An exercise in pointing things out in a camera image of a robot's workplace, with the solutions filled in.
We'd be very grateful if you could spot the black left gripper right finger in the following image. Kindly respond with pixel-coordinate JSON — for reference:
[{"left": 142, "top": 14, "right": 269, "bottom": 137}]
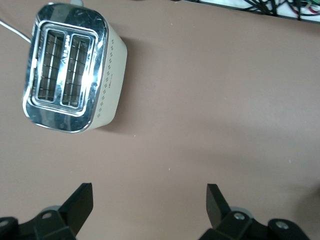
[{"left": 199, "top": 183, "right": 311, "bottom": 240}]

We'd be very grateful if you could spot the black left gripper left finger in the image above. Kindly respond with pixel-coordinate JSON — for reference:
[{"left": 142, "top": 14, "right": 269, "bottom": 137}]
[{"left": 0, "top": 182, "right": 94, "bottom": 240}]

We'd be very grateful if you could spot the beige chrome toaster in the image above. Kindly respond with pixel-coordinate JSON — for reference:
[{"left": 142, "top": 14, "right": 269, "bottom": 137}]
[{"left": 21, "top": 0, "right": 129, "bottom": 135}]

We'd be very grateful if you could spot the white toaster cord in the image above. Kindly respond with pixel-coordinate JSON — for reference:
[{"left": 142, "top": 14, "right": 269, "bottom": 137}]
[{"left": 0, "top": 18, "right": 33, "bottom": 44}]

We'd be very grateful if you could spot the tangled black cable bundle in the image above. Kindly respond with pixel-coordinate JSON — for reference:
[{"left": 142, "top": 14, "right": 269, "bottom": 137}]
[{"left": 172, "top": 0, "right": 320, "bottom": 24}]

